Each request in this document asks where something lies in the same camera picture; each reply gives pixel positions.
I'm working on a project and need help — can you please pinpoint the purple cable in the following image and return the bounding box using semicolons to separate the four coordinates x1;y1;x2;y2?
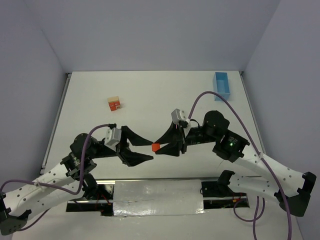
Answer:
187;91;293;240
0;123;117;231

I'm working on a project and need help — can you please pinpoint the silver foil tape sheet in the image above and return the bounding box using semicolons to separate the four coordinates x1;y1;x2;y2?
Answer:
112;179;205;217

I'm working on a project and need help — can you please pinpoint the natural wood block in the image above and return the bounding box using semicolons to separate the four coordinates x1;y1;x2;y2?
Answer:
107;96;120;103

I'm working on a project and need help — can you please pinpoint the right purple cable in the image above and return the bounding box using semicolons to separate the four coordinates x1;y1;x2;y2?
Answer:
187;91;293;240

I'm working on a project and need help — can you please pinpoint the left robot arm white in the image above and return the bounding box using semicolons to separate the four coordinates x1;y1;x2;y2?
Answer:
0;123;153;236

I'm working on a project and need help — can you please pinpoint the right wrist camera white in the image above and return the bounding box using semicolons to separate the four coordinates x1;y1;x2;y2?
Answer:
171;108;190;128

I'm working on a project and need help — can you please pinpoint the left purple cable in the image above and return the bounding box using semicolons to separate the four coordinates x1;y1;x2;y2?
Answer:
0;123;117;231

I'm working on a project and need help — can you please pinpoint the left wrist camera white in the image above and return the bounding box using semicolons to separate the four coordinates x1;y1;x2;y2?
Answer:
104;127;122;152

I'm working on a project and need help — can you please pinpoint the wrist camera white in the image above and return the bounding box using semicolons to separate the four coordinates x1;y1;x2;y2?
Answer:
104;127;122;152
171;108;190;128

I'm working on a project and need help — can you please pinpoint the red house-shaped block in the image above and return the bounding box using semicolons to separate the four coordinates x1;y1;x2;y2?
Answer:
151;143;161;153

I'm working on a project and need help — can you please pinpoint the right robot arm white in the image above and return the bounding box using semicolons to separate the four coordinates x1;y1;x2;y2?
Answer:
152;109;317;217

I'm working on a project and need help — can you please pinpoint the blue plastic box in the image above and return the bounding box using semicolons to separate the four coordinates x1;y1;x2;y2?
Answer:
213;72;231;100

